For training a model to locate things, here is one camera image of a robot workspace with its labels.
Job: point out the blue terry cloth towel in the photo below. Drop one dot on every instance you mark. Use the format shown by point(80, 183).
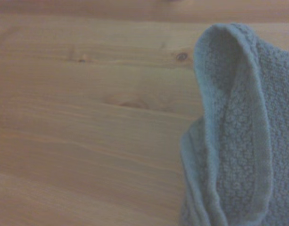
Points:
point(243, 141)

